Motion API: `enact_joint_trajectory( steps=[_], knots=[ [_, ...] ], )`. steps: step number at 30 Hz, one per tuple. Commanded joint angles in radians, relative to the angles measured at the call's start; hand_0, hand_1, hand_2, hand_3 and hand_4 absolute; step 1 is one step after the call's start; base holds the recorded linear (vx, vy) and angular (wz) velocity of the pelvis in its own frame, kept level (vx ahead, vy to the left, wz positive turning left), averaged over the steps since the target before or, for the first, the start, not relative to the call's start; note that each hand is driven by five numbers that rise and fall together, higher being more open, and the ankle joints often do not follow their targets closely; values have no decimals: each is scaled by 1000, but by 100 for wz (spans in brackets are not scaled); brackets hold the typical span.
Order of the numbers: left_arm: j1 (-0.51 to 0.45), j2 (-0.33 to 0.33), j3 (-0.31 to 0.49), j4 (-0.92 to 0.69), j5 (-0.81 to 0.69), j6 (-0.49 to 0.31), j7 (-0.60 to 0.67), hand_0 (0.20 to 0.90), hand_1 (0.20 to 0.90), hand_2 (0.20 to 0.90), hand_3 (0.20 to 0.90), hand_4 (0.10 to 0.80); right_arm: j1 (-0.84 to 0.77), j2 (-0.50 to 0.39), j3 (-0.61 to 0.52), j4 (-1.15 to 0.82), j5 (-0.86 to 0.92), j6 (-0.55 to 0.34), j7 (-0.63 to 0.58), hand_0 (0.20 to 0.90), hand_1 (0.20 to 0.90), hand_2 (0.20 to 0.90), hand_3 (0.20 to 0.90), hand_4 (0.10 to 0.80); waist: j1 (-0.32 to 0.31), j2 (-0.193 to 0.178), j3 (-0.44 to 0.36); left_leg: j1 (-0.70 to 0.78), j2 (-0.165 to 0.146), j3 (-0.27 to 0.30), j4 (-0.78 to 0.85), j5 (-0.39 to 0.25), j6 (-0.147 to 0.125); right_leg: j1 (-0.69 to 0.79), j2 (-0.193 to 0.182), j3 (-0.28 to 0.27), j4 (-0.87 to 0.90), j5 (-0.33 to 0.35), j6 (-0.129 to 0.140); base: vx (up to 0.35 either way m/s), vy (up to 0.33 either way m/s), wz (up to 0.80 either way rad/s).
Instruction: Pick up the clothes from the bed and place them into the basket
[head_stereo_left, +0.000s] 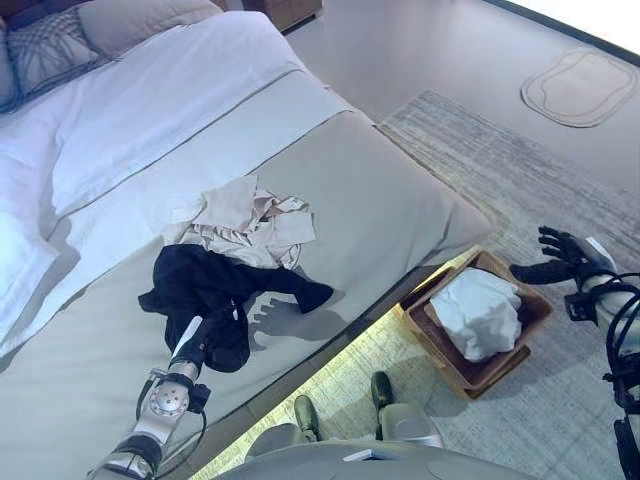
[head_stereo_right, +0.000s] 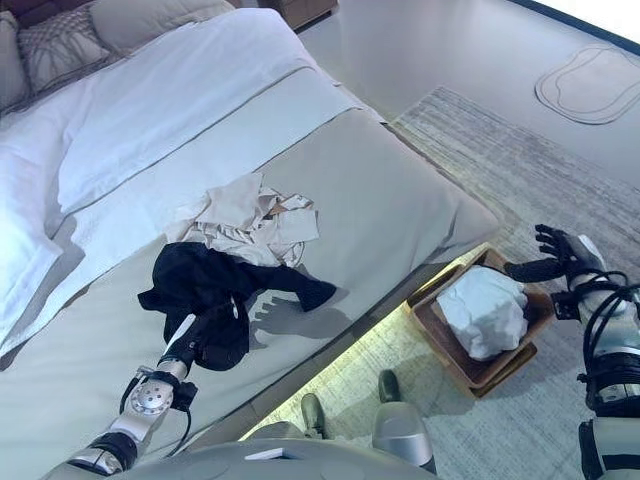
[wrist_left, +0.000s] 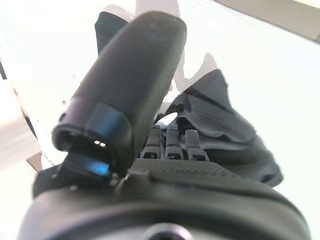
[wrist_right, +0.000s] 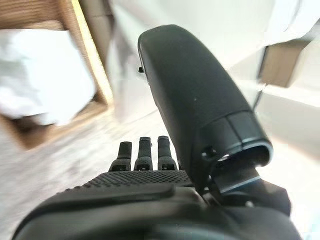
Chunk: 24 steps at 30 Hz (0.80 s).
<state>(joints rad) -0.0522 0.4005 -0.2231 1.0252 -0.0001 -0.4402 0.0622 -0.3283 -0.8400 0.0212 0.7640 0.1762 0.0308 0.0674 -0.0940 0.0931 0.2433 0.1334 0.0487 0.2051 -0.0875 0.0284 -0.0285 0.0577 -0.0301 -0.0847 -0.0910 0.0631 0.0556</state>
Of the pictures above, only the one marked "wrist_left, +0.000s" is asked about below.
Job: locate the black garment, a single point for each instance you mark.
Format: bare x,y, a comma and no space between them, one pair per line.
225,125

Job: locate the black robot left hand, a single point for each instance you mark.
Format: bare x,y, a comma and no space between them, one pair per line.
130,75

